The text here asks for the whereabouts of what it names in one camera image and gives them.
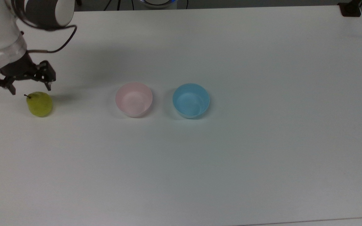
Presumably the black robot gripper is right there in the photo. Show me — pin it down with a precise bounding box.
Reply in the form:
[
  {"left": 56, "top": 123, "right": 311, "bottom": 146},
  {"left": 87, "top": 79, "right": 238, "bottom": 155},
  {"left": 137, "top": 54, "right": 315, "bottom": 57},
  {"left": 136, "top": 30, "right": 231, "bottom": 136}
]
[{"left": 0, "top": 51, "right": 56, "bottom": 95}]

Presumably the green pear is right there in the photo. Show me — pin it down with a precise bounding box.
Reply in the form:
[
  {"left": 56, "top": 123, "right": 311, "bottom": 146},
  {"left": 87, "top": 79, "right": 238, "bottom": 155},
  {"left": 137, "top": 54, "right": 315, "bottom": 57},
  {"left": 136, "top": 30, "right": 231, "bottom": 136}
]
[{"left": 24, "top": 91, "right": 54, "bottom": 117}]

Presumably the pink bowl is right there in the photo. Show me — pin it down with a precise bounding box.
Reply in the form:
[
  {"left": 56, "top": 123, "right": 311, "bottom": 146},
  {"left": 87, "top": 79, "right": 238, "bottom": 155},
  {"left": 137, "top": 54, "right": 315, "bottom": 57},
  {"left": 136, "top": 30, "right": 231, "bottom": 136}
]
[{"left": 115, "top": 82, "right": 153, "bottom": 118}]

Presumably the light blue bowl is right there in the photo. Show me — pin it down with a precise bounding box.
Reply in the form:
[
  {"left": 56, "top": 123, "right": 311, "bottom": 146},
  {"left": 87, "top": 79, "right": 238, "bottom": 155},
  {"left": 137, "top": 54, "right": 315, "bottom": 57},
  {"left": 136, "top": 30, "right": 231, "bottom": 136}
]
[{"left": 172, "top": 83, "right": 211, "bottom": 119}]

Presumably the black table clamp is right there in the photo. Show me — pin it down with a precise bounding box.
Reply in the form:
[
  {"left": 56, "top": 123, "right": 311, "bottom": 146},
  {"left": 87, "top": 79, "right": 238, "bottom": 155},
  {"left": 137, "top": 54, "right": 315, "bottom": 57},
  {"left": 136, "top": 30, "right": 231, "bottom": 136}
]
[{"left": 337, "top": 0, "right": 362, "bottom": 17}]

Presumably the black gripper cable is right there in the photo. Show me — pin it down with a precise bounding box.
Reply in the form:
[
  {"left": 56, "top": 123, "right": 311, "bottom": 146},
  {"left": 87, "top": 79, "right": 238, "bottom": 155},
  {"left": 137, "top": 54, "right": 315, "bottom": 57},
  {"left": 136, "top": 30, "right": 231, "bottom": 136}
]
[{"left": 26, "top": 24, "right": 78, "bottom": 54}]

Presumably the robot base with blue ring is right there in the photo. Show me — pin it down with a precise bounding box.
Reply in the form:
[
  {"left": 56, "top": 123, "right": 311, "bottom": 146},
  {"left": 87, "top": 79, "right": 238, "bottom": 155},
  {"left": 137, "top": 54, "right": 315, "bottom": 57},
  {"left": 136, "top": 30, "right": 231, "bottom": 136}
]
[{"left": 140, "top": 0, "right": 178, "bottom": 7}]

